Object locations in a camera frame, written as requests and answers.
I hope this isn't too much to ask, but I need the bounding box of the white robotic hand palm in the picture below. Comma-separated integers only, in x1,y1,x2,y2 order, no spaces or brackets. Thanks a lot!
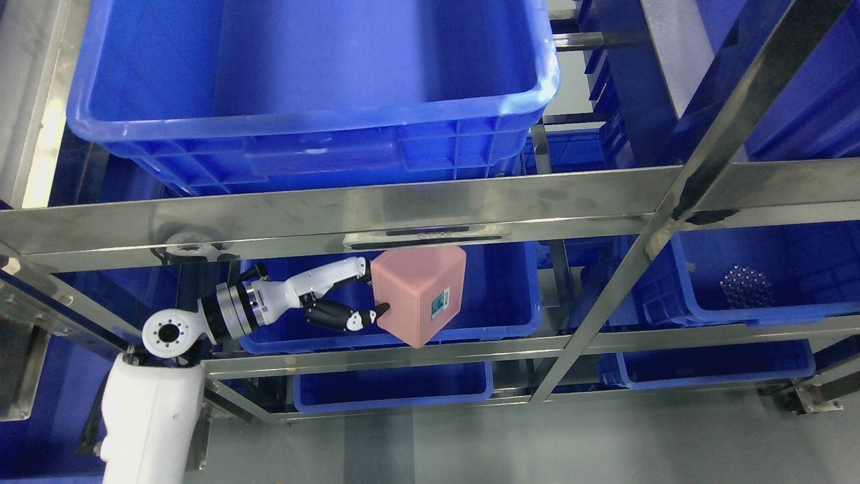
254,257,370,317

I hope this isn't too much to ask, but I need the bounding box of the black white robotic thumb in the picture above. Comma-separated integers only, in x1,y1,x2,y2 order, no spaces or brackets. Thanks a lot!
304,300,390,333

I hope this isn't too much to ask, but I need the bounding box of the pink plastic storage box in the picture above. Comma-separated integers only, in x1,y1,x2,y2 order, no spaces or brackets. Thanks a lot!
370,246,467,349

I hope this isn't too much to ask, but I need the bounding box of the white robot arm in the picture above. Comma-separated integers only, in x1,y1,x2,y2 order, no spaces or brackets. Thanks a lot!
99,257,389,483

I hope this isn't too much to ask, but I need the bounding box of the blue middle shelf bin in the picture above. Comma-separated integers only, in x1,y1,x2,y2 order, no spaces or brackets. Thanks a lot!
239,242,541,355

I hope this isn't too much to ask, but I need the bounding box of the blue bin right shelf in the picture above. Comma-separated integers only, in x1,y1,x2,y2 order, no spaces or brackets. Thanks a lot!
633,221,859,328

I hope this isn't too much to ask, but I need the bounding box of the blue bin bottom centre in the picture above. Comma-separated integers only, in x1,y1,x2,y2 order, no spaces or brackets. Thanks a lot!
293,362,495,413

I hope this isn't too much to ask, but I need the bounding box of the large blue top crate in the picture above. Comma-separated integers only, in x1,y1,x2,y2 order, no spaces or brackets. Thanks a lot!
67,1,561,196

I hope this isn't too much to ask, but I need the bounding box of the blue bin bottom right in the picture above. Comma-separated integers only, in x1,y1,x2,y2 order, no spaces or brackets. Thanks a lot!
598,339,816,391

